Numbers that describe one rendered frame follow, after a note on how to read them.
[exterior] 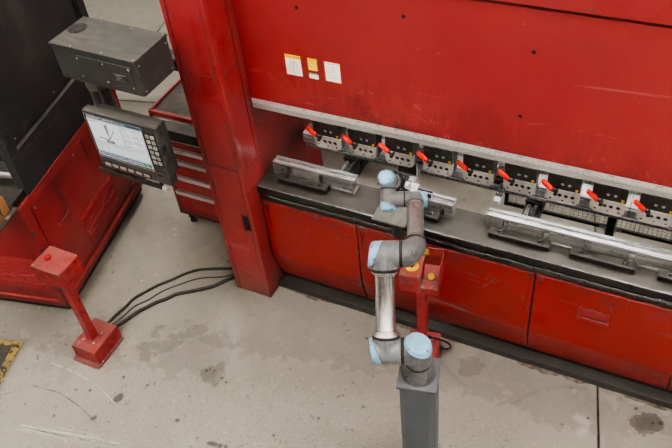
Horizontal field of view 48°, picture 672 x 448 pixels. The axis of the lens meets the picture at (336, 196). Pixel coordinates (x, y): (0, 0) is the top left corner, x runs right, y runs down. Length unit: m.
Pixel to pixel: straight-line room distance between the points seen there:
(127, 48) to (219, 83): 0.48
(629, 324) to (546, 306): 0.40
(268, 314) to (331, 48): 1.88
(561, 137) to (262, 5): 1.47
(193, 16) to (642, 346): 2.68
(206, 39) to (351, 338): 1.97
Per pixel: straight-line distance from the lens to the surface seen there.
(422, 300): 4.04
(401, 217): 3.80
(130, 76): 3.52
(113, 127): 3.81
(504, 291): 4.06
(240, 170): 4.09
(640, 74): 3.19
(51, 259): 4.36
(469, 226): 3.94
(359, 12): 3.40
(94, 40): 3.69
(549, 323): 4.15
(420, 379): 3.42
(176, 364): 4.68
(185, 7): 3.61
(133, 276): 5.22
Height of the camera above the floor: 3.68
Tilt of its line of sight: 43 degrees down
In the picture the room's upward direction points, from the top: 7 degrees counter-clockwise
